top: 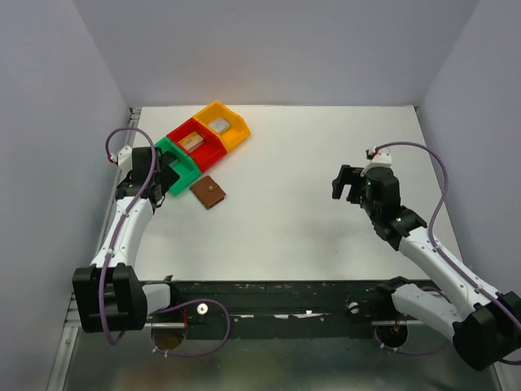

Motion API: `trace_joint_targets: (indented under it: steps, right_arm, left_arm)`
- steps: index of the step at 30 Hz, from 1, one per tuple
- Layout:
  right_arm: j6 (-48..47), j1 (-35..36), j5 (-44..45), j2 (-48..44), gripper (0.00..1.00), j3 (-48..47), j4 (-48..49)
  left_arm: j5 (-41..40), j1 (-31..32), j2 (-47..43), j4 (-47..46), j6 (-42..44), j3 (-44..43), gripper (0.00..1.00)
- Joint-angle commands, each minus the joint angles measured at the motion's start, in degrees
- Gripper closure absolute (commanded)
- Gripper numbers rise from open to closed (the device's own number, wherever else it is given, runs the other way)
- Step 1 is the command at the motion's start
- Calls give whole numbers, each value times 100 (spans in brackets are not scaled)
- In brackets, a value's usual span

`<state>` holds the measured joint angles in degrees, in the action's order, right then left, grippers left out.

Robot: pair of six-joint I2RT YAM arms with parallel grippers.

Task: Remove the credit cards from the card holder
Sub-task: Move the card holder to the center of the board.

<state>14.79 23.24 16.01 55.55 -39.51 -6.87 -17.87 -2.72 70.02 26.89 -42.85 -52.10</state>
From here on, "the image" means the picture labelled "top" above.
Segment brown leather card holder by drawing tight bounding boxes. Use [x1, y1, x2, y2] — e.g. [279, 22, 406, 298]
[190, 175, 226, 209]

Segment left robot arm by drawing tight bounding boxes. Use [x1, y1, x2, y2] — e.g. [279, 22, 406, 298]
[72, 147, 180, 333]

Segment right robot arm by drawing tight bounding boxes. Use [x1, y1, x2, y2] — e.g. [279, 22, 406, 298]
[332, 165, 520, 371]

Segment green plastic bin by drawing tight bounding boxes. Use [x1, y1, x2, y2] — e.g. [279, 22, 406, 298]
[155, 137, 201, 195]

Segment gold metal block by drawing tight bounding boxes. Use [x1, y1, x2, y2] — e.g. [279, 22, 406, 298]
[179, 132, 204, 153]

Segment red plastic bin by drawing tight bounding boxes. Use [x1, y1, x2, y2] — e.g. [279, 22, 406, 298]
[167, 118, 227, 173]

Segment silver metal block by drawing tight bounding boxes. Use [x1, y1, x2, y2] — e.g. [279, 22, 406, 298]
[208, 117, 231, 134]

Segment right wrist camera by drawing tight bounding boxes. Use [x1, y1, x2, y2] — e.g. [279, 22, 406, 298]
[366, 147, 392, 168]

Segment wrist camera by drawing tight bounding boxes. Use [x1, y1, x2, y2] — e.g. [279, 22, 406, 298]
[366, 147, 392, 168]
[107, 146, 133, 169]

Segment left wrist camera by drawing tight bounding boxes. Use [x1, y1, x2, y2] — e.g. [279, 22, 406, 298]
[107, 146, 133, 169]

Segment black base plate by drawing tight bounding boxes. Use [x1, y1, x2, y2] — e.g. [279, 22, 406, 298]
[147, 277, 408, 340]

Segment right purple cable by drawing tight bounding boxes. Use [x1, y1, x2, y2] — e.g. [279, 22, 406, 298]
[366, 141, 521, 366]

